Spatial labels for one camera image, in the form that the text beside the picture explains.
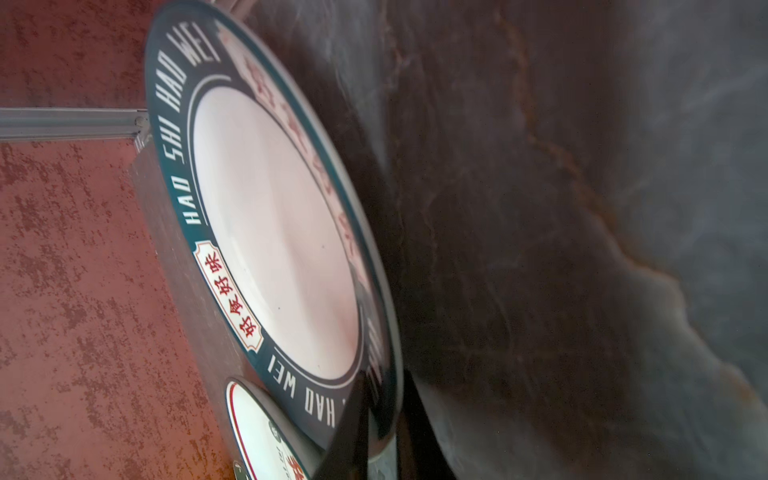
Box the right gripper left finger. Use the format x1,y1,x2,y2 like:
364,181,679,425
312,373,370,480

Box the white plate red characters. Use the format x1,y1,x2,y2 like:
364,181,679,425
225,377,322,479

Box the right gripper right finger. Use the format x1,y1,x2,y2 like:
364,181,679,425
396,370,456,480

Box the dark green rim text plate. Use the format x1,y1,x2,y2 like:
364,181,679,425
145,1,403,456

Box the right aluminium corner post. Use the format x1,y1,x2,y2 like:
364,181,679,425
1,108,150,142

